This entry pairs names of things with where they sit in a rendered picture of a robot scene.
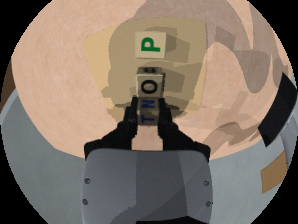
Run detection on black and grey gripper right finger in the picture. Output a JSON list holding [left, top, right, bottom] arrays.
[[157, 98, 211, 163]]

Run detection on tan flat mat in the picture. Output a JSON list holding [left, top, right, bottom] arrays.
[[82, 17, 206, 122]]

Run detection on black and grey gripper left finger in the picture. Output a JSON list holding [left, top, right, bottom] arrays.
[[84, 97, 138, 161]]

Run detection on small tan block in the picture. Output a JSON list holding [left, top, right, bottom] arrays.
[[136, 67, 164, 97], [137, 98, 160, 126], [135, 31, 167, 59]]

